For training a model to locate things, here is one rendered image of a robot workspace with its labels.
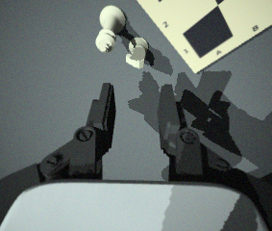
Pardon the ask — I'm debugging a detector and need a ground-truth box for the white chess king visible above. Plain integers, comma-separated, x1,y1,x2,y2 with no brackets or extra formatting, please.
96,5,126,53

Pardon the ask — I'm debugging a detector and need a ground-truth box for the chessboard with chess pieces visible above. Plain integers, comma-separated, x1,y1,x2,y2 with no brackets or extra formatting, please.
137,0,272,73

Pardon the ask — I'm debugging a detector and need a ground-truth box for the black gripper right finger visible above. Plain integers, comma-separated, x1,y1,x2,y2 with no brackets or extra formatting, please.
158,85,272,231

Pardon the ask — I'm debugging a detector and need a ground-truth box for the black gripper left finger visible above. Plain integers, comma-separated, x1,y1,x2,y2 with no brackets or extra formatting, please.
0,83,116,226

